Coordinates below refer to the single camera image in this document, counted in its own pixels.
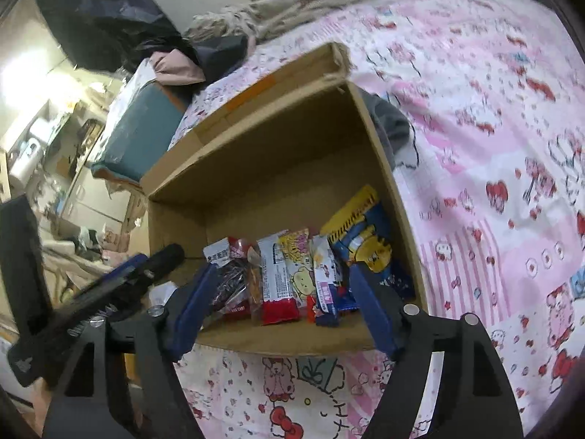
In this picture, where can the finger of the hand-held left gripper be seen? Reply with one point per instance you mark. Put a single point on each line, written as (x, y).
(119, 274)
(167, 260)

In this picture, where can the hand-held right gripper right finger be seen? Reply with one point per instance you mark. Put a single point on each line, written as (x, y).
(372, 311)

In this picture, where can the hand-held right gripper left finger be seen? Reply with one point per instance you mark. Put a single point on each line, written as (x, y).
(194, 315)

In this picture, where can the dark brown snack packet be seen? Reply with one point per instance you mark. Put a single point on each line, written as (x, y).
(231, 283)

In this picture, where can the white red cartoon snack packet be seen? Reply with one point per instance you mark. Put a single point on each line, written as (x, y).
(219, 254)

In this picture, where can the white blue snack packet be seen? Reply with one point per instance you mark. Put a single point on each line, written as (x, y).
(324, 283)

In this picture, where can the blue yellow snack bag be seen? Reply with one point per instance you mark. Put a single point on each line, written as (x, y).
(365, 247)

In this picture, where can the yellow pink snack packet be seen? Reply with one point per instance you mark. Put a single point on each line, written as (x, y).
(299, 274)

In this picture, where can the brown cardboard box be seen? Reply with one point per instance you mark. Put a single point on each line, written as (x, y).
(274, 178)

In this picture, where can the person's left forearm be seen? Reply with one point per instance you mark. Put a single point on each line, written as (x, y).
(39, 404)

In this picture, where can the small pink box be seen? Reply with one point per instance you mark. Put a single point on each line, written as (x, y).
(109, 239)

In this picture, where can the white hanging cloth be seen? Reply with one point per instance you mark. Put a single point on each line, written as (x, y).
(68, 256)

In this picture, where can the white base cabinet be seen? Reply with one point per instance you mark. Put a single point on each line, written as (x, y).
(91, 196)

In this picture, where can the white water heater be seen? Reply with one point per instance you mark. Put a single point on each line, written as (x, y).
(25, 158)

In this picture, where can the teal footboard cushion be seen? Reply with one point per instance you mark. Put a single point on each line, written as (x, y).
(132, 132)

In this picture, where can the grey sock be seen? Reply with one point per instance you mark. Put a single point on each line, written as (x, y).
(386, 121)

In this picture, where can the pink cloth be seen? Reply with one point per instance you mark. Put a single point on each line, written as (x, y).
(176, 68)

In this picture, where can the dark cloth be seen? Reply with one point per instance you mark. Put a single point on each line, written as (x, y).
(219, 52)

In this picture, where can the black plastic sheet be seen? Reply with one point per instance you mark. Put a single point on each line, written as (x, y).
(105, 23)

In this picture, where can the rumpled floral blanket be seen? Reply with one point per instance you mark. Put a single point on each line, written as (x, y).
(297, 4)

